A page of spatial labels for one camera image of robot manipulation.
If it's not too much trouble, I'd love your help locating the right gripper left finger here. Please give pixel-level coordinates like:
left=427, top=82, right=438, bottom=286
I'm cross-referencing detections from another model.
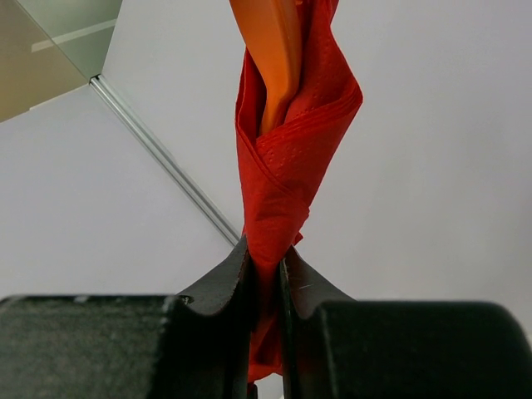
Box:
left=1, top=240, right=252, bottom=398

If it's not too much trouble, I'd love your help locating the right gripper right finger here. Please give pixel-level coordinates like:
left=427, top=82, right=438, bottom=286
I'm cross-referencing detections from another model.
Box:
left=279, top=249, right=531, bottom=398

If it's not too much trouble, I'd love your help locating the red paper napkin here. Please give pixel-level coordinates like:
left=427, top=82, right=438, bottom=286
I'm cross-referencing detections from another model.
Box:
left=235, top=1, right=363, bottom=383

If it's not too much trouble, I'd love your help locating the orange plastic spoon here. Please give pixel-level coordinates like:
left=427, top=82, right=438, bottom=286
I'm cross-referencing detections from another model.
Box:
left=229, top=0, right=302, bottom=134

